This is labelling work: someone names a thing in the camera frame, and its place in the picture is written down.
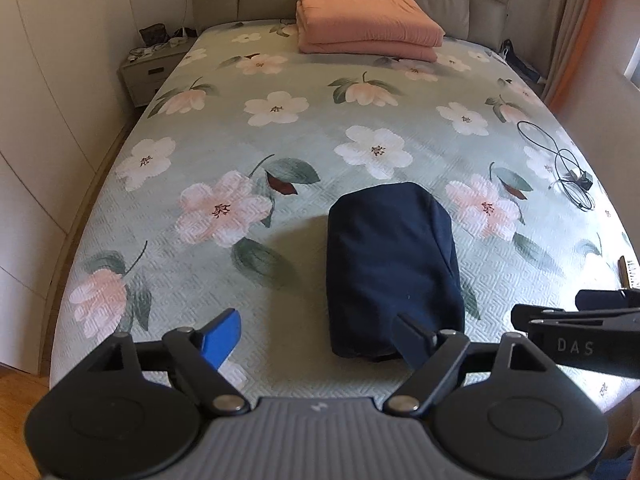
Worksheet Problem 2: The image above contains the navy blue garment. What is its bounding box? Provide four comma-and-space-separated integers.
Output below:
326, 182, 465, 361

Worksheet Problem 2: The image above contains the floral green bed sheet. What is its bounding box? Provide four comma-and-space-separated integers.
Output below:
50, 21, 634, 400

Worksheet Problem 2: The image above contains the beige nightstand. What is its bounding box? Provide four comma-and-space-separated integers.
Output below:
118, 38, 195, 108

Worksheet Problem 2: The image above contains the white wardrobe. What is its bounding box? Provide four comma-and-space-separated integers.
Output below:
0, 0, 196, 376

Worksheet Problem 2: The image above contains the dark bag beside bed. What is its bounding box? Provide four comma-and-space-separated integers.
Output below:
498, 39, 546, 84

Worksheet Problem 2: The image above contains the clutter on nightstand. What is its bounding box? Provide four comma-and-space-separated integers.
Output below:
127, 23, 198, 63

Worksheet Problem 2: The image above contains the folded pink blanket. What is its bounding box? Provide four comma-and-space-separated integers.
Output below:
296, 0, 445, 62

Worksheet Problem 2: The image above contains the beige curtain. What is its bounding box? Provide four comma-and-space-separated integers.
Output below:
536, 0, 605, 113

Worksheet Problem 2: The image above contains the black cable on bed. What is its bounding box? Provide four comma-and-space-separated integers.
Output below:
514, 119, 598, 213

